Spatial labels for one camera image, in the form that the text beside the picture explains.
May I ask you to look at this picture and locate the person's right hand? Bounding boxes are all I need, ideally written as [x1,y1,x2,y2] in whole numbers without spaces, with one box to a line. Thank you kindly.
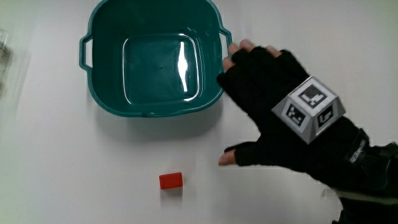
[216,39,379,190]

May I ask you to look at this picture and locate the red block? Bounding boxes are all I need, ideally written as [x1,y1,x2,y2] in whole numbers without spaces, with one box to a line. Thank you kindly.
[159,172,184,190]

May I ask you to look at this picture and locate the teal plastic basin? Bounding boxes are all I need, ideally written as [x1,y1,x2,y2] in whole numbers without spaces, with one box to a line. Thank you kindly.
[78,0,233,118]

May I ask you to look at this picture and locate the clear plastic object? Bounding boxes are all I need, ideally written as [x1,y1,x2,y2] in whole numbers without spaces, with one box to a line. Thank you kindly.
[0,29,12,94]

